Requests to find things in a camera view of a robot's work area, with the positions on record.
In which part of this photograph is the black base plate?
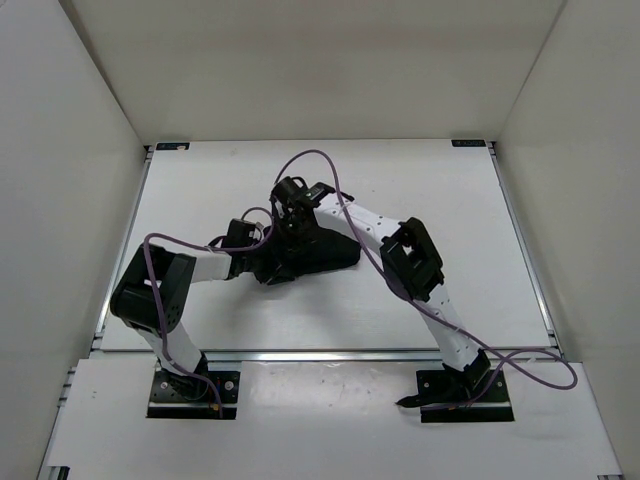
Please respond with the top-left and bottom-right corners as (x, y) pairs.
(146, 368), (241, 420)
(396, 369), (515, 424)

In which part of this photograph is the aluminium table edge rail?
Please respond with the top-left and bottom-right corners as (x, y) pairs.
(199, 348), (564, 363)

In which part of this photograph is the dark left corner label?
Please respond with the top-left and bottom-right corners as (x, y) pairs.
(155, 142), (190, 151)

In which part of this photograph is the dark corner label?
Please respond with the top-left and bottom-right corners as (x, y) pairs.
(451, 139), (486, 148)
(155, 142), (190, 151)

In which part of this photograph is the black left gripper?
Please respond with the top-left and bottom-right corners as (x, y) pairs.
(243, 239), (297, 287)

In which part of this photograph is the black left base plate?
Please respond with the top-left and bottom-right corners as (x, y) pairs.
(146, 368), (241, 420)

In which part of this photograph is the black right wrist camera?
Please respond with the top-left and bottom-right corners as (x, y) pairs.
(270, 176), (335, 208)

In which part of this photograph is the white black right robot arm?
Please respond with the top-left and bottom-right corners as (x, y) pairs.
(271, 184), (489, 401)

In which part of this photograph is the black pleated skirt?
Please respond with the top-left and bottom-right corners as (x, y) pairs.
(270, 227), (361, 281)

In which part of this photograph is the dark right corner label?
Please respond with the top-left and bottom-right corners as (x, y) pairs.
(451, 139), (486, 148)

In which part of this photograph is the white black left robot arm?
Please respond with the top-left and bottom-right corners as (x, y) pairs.
(110, 219), (278, 398)

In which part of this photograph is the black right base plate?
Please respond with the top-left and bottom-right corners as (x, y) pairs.
(396, 369), (515, 424)

